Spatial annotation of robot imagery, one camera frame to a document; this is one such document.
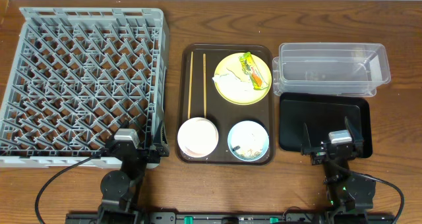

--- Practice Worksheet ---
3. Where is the wooden chopstick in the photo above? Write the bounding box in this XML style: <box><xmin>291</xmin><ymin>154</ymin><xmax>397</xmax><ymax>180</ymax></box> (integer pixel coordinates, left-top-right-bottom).
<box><xmin>187</xmin><ymin>51</ymin><xmax>194</xmax><ymax>119</ymax></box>
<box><xmin>202</xmin><ymin>53</ymin><xmax>207</xmax><ymax>118</ymax></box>

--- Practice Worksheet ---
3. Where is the pink white bowl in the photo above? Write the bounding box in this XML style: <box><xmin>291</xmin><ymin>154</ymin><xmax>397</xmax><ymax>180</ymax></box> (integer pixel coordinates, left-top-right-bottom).
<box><xmin>177</xmin><ymin>117</ymin><xmax>219</xmax><ymax>158</ymax></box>

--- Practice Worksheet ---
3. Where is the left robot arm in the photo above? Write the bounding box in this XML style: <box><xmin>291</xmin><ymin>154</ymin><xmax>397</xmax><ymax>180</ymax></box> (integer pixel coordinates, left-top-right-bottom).
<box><xmin>96</xmin><ymin>122</ymin><xmax>169</xmax><ymax>224</ymax></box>

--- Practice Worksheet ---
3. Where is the dark brown serving tray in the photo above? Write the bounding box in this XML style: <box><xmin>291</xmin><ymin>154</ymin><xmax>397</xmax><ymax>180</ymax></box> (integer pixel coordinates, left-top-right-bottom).
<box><xmin>175</xmin><ymin>43</ymin><xmax>275</xmax><ymax>165</ymax></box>

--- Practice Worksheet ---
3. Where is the food scraps rice pile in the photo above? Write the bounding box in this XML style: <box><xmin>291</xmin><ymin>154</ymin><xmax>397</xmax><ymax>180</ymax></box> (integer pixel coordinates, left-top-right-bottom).
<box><xmin>231</xmin><ymin>132</ymin><xmax>264</xmax><ymax>160</ymax></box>

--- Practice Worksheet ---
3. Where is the black waste tray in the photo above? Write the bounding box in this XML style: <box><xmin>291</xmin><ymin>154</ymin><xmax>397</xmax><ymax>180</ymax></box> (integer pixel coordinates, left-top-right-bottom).
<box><xmin>279</xmin><ymin>92</ymin><xmax>373</xmax><ymax>158</ymax></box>

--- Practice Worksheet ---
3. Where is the yellow round plate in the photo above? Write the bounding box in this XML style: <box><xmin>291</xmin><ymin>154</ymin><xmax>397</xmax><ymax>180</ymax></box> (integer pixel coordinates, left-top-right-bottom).
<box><xmin>212</xmin><ymin>51</ymin><xmax>272</xmax><ymax>105</ymax></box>

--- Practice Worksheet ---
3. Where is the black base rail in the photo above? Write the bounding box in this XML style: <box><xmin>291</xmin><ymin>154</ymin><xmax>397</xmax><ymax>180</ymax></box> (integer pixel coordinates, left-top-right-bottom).
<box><xmin>65</xmin><ymin>211</ymin><xmax>396</xmax><ymax>224</ymax></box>

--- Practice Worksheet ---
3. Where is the green orange snack wrapper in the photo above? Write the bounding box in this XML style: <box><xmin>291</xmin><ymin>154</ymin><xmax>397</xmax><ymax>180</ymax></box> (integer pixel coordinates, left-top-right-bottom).
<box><xmin>239</xmin><ymin>52</ymin><xmax>268</xmax><ymax>90</ymax></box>

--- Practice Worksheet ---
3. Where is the clear plastic bin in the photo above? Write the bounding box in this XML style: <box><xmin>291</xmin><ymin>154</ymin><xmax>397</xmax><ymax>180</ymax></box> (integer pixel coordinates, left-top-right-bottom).
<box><xmin>272</xmin><ymin>42</ymin><xmax>391</xmax><ymax>97</ymax></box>

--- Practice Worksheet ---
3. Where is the white tissue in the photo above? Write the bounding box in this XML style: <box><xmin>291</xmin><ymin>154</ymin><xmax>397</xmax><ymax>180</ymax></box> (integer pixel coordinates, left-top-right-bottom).
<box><xmin>212</xmin><ymin>71</ymin><xmax>253</xmax><ymax>97</ymax></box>

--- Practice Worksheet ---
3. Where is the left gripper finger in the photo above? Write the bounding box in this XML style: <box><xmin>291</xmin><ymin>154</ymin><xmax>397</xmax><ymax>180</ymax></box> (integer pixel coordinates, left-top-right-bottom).
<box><xmin>113</xmin><ymin>121</ymin><xmax>129</xmax><ymax>140</ymax></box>
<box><xmin>152</xmin><ymin>121</ymin><xmax>166</xmax><ymax>148</ymax></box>

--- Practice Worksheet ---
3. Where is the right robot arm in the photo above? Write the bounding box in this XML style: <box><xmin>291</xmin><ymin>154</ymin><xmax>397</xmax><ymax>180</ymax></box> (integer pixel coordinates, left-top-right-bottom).
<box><xmin>301</xmin><ymin>118</ymin><xmax>376</xmax><ymax>223</ymax></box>

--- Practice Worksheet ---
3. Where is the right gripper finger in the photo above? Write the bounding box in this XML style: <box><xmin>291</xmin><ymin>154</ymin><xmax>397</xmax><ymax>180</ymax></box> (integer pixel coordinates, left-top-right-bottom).
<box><xmin>302</xmin><ymin>123</ymin><xmax>311</xmax><ymax>148</ymax></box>
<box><xmin>344</xmin><ymin>117</ymin><xmax>363</xmax><ymax>144</ymax></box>

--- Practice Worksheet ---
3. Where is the grey plastic dish rack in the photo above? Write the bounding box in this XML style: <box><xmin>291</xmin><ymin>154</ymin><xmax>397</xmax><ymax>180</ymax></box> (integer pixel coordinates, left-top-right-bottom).
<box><xmin>1</xmin><ymin>7</ymin><xmax>169</xmax><ymax>169</ymax></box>

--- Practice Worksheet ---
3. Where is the light blue bowl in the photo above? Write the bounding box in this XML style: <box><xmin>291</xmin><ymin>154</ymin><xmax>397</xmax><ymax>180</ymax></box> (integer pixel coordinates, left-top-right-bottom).
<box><xmin>227</xmin><ymin>121</ymin><xmax>270</xmax><ymax>162</ymax></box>

